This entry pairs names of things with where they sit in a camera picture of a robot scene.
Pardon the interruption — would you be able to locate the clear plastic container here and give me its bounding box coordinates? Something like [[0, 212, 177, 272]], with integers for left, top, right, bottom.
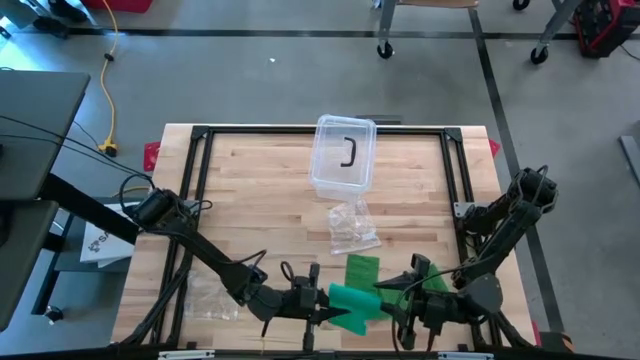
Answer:
[[308, 113, 378, 202]]

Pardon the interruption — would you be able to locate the red and black crate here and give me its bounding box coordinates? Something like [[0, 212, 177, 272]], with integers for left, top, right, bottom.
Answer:
[[572, 0, 640, 59]]

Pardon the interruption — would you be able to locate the crumpled clear plastic bag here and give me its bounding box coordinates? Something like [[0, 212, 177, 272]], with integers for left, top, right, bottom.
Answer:
[[327, 199, 383, 256]]

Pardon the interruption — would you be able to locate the black curved handle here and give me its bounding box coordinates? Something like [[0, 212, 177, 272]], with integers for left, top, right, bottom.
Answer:
[[339, 136, 358, 169]]

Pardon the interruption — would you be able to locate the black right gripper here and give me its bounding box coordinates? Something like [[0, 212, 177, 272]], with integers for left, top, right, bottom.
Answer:
[[372, 252, 457, 352]]

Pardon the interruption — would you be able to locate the flat clear plastic bag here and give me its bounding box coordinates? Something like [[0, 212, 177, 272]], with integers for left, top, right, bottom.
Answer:
[[183, 269, 240, 321]]

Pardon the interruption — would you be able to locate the grey metal bar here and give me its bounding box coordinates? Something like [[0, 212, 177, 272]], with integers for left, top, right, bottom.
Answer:
[[618, 134, 640, 187]]

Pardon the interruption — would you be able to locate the red bin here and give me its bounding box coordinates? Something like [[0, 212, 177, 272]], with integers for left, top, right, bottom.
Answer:
[[81, 0, 154, 14]]

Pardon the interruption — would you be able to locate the silver frame bracket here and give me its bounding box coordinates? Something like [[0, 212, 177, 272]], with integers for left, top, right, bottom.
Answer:
[[437, 351, 495, 360], [158, 349, 217, 360]]

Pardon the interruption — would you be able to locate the dark grey desk panel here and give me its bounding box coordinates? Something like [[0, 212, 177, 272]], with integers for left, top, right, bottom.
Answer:
[[0, 199, 60, 332]]

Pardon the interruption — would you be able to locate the yellow extension cable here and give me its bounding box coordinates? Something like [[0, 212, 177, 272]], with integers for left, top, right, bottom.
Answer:
[[97, 0, 122, 158]]

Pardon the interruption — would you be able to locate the teal bandage roll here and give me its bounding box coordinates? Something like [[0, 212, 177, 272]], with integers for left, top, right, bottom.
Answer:
[[326, 281, 390, 337]]

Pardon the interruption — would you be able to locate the grey metal cart base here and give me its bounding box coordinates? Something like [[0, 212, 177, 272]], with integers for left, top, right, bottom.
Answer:
[[0, 0, 86, 41]]

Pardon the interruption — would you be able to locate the grey cart leg with caster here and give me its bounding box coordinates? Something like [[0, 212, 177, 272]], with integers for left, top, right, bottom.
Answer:
[[529, 0, 585, 66], [376, 0, 401, 61]]

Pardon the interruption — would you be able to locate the grey desk top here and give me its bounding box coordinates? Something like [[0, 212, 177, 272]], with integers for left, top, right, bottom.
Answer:
[[0, 69, 92, 202]]

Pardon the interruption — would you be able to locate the green bandage strip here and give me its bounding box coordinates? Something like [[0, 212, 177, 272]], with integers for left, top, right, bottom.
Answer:
[[344, 253, 452, 307]]

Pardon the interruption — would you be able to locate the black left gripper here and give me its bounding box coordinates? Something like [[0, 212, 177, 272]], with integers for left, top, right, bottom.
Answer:
[[277, 262, 353, 352]]

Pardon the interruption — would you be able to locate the white printed sheet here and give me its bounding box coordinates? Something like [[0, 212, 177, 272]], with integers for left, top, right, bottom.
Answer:
[[79, 221, 135, 269]]

